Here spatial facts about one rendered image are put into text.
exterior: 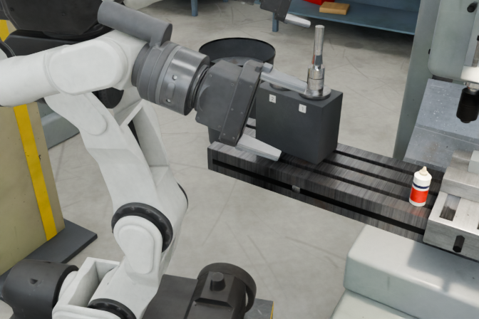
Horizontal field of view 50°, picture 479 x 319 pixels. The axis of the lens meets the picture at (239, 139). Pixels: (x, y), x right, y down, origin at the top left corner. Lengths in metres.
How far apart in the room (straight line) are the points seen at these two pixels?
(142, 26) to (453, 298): 0.93
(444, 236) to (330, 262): 1.37
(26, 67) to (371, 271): 0.92
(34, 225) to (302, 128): 1.59
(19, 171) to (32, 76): 1.72
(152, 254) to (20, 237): 1.52
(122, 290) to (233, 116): 0.79
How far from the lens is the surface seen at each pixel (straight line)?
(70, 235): 2.77
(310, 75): 1.42
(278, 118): 1.49
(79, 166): 3.33
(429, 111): 1.70
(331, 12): 5.32
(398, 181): 1.47
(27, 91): 0.81
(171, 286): 1.66
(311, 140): 1.45
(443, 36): 1.18
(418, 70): 1.71
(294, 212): 2.83
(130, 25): 0.70
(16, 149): 2.44
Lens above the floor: 1.77
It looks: 31 degrees down
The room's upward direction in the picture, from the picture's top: straight up
